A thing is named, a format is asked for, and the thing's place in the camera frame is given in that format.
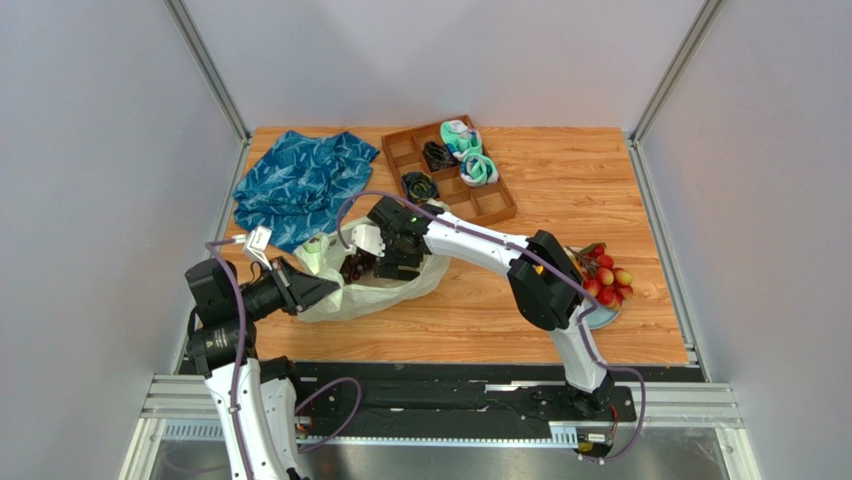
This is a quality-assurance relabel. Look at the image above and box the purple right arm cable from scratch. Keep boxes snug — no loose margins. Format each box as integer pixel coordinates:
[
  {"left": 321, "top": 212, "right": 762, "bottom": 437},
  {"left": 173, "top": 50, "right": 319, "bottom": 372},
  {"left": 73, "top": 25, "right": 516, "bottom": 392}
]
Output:
[{"left": 336, "top": 190, "right": 648, "bottom": 464}]

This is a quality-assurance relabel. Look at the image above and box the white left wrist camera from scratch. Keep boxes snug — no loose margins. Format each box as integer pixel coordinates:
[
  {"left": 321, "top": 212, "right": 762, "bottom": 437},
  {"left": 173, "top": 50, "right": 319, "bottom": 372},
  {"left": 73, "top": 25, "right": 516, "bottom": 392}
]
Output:
[{"left": 231, "top": 225, "right": 272, "bottom": 270}]

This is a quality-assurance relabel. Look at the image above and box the cream and blue plate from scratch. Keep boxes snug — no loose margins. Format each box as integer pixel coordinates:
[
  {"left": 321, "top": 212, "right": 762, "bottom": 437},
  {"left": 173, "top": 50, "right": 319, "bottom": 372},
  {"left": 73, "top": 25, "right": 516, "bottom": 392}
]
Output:
[{"left": 584, "top": 307, "right": 622, "bottom": 330}]

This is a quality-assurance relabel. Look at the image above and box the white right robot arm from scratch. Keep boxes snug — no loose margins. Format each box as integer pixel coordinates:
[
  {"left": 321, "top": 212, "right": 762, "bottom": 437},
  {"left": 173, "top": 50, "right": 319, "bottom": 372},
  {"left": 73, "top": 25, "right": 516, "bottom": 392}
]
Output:
[{"left": 368, "top": 197, "right": 614, "bottom": 416}]

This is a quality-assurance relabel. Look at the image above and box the teal white sock lower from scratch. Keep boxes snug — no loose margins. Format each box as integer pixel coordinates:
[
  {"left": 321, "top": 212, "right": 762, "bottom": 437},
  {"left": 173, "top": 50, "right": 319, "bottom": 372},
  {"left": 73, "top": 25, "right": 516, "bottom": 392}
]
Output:
[{"left": 460, "top": 153, "right": 499, "bottom": 188}]

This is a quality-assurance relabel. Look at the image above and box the teal white sock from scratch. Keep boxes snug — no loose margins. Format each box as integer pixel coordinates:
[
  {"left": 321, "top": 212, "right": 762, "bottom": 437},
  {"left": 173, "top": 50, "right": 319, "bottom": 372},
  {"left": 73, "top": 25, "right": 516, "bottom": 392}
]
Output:
[
  {"left": 440, "top": 119, "right": 484, "bottom": 161},
  {"left": 460, "top": 153, "right": 499, "bottom": 188}
]

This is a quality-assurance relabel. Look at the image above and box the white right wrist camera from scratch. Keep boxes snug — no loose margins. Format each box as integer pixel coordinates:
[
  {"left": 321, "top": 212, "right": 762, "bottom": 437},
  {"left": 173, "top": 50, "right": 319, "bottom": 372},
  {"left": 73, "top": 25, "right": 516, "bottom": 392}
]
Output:
[{"left": 350, "top": 223, "right": 386, "bottom": 258}]

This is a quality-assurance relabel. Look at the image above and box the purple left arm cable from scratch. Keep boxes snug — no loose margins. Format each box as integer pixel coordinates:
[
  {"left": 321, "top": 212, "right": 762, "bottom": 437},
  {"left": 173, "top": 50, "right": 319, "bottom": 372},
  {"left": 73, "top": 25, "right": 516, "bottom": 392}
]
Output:
[{"left": 204, "top": 239, "right": 364, "bottom": 480}]

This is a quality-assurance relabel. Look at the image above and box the right aluminium frame post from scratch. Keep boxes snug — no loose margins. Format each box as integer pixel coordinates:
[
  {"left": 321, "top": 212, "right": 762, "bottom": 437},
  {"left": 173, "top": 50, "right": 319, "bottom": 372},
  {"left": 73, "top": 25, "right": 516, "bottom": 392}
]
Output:
[{"left": 630, "top": 0, "right": 726, "bottom": 145}]

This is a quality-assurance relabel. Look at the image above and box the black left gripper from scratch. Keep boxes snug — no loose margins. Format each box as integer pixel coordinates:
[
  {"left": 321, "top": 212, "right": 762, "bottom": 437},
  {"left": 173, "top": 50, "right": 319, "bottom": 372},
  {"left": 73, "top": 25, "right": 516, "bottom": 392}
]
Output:
[{"left": 229, "top": 255, "right": 338, "bottom": 321}]

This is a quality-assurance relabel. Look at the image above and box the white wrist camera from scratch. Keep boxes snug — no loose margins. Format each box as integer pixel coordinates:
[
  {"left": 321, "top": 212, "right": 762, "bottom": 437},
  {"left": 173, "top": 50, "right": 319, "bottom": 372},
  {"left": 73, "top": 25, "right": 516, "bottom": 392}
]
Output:
[
  {"left": 350, "top": 223, "right": 386, "bottom": 258},
  {"left": 231, "top": 225, "right": 272, "bottom": 270}
]

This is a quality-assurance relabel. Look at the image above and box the fake red lychee bunch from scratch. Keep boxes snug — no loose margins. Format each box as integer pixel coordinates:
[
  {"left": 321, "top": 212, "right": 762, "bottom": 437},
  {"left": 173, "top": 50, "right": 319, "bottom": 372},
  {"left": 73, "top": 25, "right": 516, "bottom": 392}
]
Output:
[{"left": 565, "top": 242, "right": 634, "bottom": 312}]

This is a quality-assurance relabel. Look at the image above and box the fake dark grape bunch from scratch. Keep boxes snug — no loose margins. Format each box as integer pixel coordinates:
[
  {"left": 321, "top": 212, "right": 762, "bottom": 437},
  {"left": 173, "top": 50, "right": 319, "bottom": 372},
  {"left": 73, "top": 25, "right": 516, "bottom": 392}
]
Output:
[{"left": 339, "top": 250, "right": 377, "bottom": 285}]

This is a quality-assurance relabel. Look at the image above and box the dark green leaf rolled sock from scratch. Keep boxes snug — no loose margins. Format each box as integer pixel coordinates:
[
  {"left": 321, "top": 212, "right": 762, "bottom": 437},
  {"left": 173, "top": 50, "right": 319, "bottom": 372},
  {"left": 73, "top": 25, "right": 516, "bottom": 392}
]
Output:
[{"left": 401, "top": 171, "right": 440, "bottom": 204}]

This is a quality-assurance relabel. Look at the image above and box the black patterned rolled sock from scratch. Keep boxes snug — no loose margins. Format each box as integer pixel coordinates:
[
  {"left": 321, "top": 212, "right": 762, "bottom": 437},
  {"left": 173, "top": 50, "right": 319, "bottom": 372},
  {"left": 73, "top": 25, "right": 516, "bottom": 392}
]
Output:
[{"left": 422, "top": 141, "right": 459, "bottom": 172}]

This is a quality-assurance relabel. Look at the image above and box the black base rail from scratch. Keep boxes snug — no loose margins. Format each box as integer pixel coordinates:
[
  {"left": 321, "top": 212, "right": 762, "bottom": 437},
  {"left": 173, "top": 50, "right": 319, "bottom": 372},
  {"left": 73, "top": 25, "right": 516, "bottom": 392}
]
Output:
[{"left": 260, "top": 359, "right": 638, "bottom": 440}]

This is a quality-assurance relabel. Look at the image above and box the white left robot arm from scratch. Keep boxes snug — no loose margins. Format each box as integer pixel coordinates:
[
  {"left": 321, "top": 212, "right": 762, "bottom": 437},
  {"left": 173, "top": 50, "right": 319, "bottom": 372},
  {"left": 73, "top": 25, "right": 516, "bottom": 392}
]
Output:
[{"left": 185, "top": 257, "right": 340, "bottom": 479}]

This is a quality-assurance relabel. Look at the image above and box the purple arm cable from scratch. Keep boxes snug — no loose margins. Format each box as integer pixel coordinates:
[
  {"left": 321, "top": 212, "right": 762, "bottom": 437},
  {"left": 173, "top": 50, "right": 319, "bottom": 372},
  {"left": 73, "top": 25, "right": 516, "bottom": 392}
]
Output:
[
  {"left": 336, "top": 190, "right": 648, "bottom": 464},
  {"left": 204, "top": 239, "right": 364, "bottom": 480}
]

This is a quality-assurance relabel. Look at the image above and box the teal white sock upper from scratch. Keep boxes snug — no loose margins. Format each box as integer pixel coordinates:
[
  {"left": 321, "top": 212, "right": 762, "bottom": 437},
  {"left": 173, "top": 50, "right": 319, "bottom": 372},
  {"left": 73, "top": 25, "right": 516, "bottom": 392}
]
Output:
[{"left": 440, "top": 119, "right": 484, "bottom": 161}]

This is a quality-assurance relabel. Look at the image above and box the blue shark print cloth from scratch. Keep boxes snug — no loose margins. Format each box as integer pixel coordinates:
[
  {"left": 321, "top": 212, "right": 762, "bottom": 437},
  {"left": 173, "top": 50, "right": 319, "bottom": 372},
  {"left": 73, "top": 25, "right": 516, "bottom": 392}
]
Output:
[{"left": 232, "top": 130, "right": 379, "bottom": 253}]

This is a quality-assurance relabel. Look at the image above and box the grey aluminium frame post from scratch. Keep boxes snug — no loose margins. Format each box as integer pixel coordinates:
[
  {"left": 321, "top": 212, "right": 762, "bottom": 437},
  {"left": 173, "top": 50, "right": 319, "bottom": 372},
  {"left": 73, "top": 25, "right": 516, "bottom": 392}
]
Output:
[{"left": 163, "top": 0, "right": 252, "bottom": 144}]

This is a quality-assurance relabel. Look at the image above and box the translucent white plastic bag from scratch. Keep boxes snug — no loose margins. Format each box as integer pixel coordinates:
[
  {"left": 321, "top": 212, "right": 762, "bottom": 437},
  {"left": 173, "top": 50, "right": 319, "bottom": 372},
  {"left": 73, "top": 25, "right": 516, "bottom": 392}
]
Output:
[{"left": 294, "top": 233, "right": 451, "bottom": 323}]

